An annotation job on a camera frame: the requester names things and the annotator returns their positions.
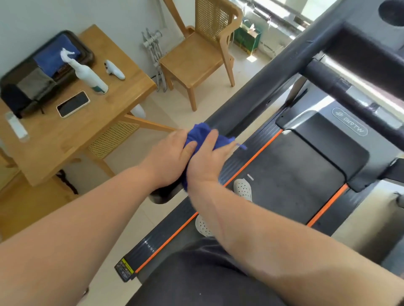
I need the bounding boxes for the green gift bag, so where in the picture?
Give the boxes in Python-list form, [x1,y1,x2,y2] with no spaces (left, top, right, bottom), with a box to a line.
[233,19,263,57]

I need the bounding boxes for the person's right forearm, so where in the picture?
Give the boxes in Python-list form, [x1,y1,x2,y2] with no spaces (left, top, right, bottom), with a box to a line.
[188,179,404,306]

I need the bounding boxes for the black treadmill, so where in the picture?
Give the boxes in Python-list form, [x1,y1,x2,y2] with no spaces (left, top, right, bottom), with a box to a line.
[114,0,404,306]

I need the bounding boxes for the dark brown slatted tray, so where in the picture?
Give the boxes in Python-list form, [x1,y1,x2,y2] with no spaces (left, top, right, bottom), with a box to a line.
[0,30,95,119]

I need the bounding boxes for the person's left white clog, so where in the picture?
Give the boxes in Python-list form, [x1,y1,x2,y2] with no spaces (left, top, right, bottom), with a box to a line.
[194,214,215,237]

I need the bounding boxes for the folded grey cloth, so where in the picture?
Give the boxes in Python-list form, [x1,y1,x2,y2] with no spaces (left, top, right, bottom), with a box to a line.
[16,66,57,101]

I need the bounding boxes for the person's left forearm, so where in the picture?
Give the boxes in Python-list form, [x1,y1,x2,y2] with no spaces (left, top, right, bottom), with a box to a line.
[0,165,165,306]

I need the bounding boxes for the small white handheld device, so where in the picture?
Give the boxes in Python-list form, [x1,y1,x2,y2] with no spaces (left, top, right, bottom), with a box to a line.
[104,59,126,81]

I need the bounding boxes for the wooden rattan chair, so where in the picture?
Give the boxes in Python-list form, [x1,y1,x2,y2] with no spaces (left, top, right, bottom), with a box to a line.
[159,0,244,113]
[0,148,80,242]

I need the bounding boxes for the person's right white clog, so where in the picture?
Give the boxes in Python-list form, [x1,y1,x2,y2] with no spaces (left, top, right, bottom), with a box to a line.
[233,178,253,202]

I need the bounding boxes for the wooden table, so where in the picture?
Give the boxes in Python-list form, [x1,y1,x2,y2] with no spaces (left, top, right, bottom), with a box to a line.
[0,24,177,187]

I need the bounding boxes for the smartphone with white case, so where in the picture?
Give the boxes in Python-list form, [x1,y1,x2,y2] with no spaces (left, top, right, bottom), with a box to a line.
[56,90,91,119]

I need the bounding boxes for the metal window track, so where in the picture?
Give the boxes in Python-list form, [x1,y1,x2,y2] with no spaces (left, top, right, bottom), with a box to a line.
[235,0,313,35]

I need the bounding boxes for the blue cleaning cloth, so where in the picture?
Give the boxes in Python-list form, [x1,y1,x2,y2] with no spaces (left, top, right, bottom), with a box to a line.
[181,122,248,191]

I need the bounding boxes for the folded blue cloth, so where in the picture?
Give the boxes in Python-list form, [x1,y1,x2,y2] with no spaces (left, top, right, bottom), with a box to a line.
[33,34,82,78]

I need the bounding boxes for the white remote control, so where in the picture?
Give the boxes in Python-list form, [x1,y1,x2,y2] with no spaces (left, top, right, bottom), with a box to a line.
[5,111,29,142]

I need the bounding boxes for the folded black cloth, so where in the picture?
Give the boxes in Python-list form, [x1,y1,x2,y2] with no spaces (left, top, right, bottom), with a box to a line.
[0,83,32,119]

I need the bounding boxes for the white spray bottle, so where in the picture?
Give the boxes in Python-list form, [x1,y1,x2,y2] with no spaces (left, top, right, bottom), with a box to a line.
[60,47,109,95]

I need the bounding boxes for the black bag straps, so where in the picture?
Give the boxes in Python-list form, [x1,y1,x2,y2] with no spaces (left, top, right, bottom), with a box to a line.
[55,169,80,195]

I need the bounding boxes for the white pipe manifold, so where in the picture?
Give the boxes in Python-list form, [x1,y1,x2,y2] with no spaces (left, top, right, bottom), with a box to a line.
[141,27,168,93]

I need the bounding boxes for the person's left hand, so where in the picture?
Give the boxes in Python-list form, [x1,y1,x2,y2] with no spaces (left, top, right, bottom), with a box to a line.
[138,129,199,191]

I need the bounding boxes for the person's black shorts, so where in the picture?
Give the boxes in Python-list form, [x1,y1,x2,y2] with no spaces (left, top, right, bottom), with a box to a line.
[125,236,288,306]

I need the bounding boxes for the person's right hand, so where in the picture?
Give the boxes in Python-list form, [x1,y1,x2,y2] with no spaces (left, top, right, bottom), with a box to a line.
[185,128,237,190]

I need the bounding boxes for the person's white clog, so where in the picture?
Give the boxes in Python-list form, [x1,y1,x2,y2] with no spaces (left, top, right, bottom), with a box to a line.
[233,178,253,202]
[194,214,215,237]

